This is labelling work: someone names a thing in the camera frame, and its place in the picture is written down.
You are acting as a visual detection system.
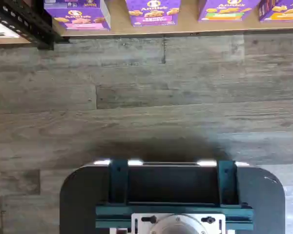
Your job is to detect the purple box pink patch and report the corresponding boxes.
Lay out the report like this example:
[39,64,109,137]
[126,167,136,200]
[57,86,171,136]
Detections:
[43,0,112,31]

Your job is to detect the purple box magenta patch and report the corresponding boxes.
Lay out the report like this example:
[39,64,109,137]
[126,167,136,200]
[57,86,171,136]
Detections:
[125,0,182,27]

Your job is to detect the wooden shelf board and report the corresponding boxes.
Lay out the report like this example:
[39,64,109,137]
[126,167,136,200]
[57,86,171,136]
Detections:
[0,16,32,45]
[52,0,293,38]

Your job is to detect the purple box green patch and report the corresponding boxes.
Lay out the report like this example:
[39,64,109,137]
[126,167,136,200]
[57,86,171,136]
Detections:
[197,0,262,23]

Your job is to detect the black metal shelf rack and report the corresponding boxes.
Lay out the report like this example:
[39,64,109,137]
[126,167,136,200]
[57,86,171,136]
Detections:
[0,0,71,51]

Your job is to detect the purple box yellow patch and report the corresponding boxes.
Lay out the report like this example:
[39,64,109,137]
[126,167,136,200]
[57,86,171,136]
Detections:
[258,0,293,23]

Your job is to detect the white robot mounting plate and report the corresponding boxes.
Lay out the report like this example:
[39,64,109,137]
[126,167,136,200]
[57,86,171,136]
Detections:
[131,213,227,234]

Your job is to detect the teal metal frame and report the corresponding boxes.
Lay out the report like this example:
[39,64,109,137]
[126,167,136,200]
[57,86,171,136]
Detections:
[95,159,255,231]

